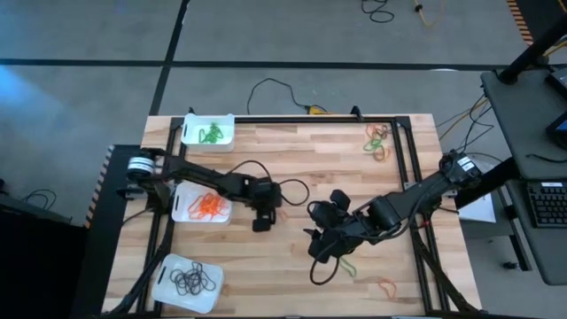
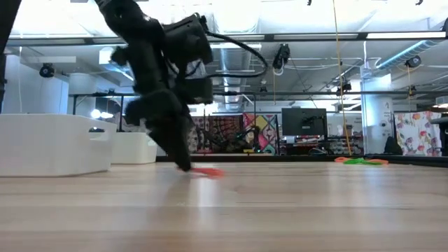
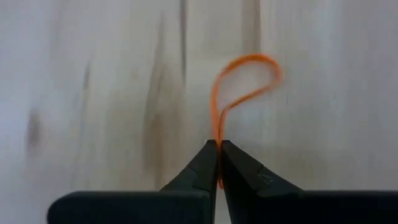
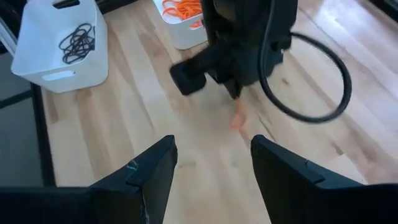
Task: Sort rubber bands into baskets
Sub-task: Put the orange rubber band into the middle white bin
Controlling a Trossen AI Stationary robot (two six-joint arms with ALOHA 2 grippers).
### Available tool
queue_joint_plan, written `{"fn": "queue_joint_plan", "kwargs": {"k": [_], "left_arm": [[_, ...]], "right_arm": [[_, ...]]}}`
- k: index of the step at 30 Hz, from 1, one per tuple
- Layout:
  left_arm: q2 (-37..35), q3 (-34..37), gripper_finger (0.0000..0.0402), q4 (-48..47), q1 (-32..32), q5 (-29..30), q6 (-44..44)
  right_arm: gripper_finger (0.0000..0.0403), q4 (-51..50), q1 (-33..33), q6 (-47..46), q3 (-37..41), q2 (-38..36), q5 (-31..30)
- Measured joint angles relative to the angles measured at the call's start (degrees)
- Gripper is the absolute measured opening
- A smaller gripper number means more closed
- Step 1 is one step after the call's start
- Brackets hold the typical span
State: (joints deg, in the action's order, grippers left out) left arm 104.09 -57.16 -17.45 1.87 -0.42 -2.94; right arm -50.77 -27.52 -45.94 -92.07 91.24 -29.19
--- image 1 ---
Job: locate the black aluminium table frame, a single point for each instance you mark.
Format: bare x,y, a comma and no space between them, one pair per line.
274,119

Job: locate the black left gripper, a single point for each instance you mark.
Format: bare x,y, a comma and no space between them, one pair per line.
263,192

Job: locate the black frame clamp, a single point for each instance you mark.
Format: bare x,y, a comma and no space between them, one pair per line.
355,111
191,111

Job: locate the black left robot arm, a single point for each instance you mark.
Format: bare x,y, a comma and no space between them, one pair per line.
204,179

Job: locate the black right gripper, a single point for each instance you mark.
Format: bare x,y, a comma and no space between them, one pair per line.
352,230

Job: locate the white paper sheet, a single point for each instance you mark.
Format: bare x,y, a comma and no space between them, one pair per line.
480,212

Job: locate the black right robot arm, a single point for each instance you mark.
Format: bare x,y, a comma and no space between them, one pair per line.
412,199

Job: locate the black keyboard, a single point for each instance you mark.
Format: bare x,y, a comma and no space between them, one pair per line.
549,206

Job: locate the grey desk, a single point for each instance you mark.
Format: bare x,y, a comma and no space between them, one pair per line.
522,124

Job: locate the small black floor object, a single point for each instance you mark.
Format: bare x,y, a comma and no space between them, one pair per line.
510,266

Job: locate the dark furniture block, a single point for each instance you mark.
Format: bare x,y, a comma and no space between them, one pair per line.
40,274

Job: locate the black round pole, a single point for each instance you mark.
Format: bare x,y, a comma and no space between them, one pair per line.
527,55

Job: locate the white plastic basket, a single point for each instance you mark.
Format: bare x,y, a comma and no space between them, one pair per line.
228,144
181,217
186,305

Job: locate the black panel with hazard stripes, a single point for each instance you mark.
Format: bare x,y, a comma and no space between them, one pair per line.
520,22

